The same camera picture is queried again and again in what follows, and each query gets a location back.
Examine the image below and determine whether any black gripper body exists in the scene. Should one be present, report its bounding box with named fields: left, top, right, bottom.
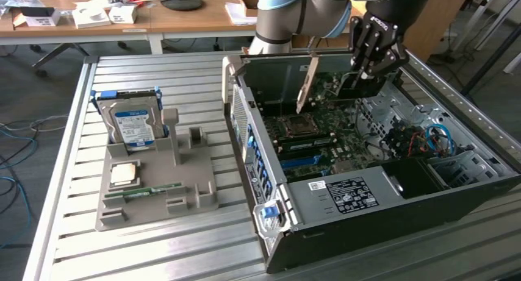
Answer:
left=364, top=0, right=433, bottom=46

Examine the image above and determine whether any black Nvidia graphics card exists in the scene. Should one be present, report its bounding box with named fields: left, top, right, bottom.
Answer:
left=296, top=51, right=389, bottom=115

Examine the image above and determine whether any wooden cabinet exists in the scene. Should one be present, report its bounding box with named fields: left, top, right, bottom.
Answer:
left=349, top=0, right=476, bottom=63

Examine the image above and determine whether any perforated metal drive cage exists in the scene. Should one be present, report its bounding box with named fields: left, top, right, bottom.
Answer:
left=354, top=96, right=412, bottom=144

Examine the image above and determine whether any black slanted pole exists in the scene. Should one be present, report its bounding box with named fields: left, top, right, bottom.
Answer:
left=463, top=24, right=521, bottom=96

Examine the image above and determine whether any white paper stack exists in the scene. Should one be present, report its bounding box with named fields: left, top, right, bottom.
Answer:
left=225, top=2, right=260, bottom=26

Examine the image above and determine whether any metal CPU socket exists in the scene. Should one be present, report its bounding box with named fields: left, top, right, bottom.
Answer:
left=280, top=114, right=322, bottom=138

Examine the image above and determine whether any green motherboard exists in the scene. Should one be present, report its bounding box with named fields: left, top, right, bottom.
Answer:
left=260, top=98, right=395, bottom=184

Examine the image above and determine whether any metal disk bay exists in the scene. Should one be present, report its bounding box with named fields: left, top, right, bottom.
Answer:
left=427, top=150, right=504, bottom=189

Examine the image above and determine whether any blue expansion slot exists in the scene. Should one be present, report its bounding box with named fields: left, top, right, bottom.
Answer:
left=280, top=157, right=324, bottom=169

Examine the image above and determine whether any wooden desk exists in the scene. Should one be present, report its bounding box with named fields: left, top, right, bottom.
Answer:
left=0, top=0, right=374, bottom=55

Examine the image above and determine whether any black round lamp base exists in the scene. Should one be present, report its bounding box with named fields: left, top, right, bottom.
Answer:
left=159, top=0, right=206, bottom=12

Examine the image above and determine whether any grey power supply unit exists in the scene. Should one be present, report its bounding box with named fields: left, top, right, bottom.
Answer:
left=285, top=166, right=408, bottom=226

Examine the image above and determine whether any small white labelled box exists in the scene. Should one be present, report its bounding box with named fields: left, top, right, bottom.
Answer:
left=107, top=5, right=139, bottom=25

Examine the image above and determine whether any blue case latch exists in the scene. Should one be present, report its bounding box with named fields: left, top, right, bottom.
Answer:
left=260, top=203, right=282, bottom=218

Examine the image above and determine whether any open black PC case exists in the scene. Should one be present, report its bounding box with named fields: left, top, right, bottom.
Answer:
left=222, top=44, right=521, bottom=274

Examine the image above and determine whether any hard disk in blue caddy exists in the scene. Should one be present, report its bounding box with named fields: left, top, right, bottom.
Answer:
left=90, top=86, right=165, bottom=151

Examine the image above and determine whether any grey parts rack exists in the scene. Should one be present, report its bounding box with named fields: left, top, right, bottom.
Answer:
left=95, top=107, right=222, bottom=233

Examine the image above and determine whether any white box with round insert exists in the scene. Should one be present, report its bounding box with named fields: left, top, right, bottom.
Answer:
left=71, top=1, right=113, bottom=30

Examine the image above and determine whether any silver CPU chip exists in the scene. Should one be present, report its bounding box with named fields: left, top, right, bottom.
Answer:
left=110, top=163, right=139, bottom=187

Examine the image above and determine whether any black wheeled stand base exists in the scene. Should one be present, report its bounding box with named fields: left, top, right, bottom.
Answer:
left=31, top=42, right=91, bottom=78

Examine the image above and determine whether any green loose RAM stick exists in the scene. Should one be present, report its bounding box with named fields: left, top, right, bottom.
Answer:
left=103, top=182, right=185, bottom=200

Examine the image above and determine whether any white box with black lid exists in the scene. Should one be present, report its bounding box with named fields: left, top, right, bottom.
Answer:
left=18, top=5, right=63, bottom=28

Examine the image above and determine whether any blue disk wire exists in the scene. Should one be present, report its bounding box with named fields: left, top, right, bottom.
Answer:
left=424, top=121, right=457, bottom=156

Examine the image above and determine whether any red disk wire bundle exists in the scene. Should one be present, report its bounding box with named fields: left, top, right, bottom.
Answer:
left=409, top=131, right=435, bottom=157

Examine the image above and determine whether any white desk frame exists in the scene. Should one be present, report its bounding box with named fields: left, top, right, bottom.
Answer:
left=448, top=0, right=521, bottom=74

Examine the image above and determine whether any grey floor cable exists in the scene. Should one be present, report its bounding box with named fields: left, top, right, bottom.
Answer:
left=0, top=113, right=70, bottom=135

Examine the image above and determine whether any blue floor cable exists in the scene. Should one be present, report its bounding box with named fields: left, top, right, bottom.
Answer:
left=0, top=136, right=39, bottom=250

